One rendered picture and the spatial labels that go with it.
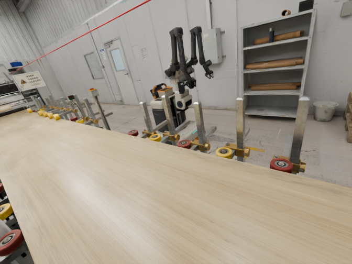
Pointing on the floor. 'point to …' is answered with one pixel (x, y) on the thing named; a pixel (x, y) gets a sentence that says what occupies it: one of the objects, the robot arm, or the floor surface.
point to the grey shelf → (283, 48)
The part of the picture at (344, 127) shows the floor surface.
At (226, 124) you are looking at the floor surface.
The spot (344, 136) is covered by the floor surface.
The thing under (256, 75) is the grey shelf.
